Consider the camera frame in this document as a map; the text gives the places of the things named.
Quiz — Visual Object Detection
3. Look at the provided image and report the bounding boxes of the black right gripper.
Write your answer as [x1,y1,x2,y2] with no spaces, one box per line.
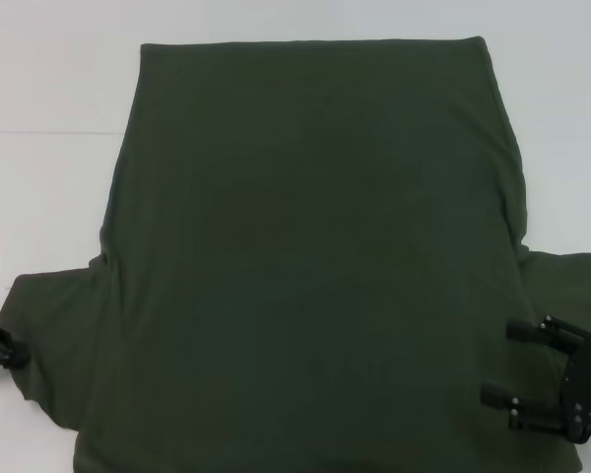
[479,314,591,443]

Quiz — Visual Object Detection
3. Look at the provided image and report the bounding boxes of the dark green shirt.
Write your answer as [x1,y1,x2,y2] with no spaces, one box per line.
[0,34,591,473]

